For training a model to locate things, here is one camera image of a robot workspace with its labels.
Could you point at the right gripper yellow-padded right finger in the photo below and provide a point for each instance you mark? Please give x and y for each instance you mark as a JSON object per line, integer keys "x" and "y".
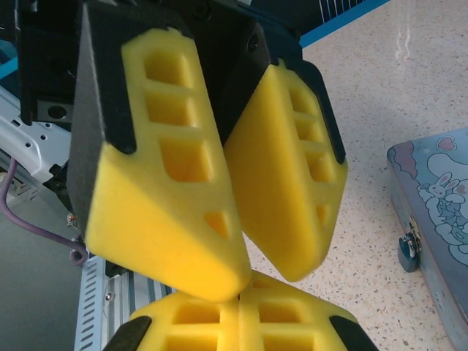
{"x": 292, "y": 321}

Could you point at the blue cartoon tin box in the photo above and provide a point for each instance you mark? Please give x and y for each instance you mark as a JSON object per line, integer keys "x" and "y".
{"x": 438, "y": 204}

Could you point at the right gripper yellow-padded left finger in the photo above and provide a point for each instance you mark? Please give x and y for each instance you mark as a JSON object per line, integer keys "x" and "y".
{"x": 190, "y": 329}

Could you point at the yellow-padded finger of the left gripper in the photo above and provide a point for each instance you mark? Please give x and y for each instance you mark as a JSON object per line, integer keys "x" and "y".
{"x": 161, "y": 219}
{"x": 270, "y": 190}

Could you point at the blue table border strip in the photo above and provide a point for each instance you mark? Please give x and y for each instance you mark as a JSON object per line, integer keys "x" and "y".
{"x": 329, "y": 30}

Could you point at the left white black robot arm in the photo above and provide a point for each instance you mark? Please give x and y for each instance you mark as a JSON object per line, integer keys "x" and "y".
{"x": 22, "y": 142}

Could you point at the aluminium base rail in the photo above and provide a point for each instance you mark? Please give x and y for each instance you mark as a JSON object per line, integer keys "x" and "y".
{"x": 146, "y": 289}

